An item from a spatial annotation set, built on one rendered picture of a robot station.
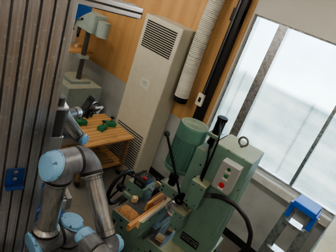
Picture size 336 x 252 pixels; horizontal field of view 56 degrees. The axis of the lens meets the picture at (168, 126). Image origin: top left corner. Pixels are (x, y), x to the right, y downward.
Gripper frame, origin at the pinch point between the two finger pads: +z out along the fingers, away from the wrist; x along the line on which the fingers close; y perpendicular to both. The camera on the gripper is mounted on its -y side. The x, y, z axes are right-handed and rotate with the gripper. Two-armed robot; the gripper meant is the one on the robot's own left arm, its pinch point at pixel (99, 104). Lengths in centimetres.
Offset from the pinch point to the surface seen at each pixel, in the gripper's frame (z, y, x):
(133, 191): -18, 25, 60
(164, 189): -16, 10, 77
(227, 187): -32, -28, 107
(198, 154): -20, -26, 84
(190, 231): -25, 15, 104
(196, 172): -20, -16, 88
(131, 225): -47, 19, 78
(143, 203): -22, 24, 71
